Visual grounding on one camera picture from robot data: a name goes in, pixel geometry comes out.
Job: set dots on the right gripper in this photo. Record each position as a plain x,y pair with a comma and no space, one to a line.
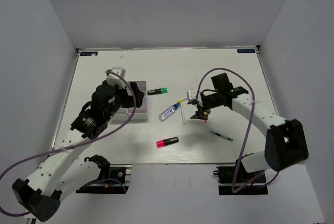
200,114

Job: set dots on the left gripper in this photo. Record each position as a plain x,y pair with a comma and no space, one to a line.
129,99

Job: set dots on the blue cap glue bottle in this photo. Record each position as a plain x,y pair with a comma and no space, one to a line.
168,112

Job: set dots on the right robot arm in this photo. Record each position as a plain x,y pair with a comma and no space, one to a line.
285,143

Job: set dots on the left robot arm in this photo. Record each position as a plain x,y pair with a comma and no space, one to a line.
42,192

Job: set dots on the right white organizer tray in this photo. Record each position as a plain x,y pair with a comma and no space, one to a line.
141,113

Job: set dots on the green highlighter marker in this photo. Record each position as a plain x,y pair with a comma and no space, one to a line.
157,91

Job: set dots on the white pen vertical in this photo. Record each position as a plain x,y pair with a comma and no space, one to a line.
182,113

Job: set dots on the white pen yellow band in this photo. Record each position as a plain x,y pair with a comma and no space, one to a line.
182,100

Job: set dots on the green ink pen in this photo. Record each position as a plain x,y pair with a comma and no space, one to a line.
222,136

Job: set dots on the pink highlighter marker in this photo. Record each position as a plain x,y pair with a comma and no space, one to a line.
167,142

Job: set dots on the left blue table label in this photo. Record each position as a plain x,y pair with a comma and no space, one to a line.
94,53

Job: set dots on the blue table label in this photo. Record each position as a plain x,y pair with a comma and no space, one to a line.
246,51
94,53

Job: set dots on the right blue table label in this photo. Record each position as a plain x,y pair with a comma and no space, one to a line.
246,51

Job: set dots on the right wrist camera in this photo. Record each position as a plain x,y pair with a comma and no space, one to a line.
191,97

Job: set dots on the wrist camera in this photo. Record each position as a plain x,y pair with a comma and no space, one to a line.
191,97
115,76

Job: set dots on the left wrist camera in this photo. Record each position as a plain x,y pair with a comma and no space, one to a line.
115,76

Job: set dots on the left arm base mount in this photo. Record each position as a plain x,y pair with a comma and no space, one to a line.
114,179

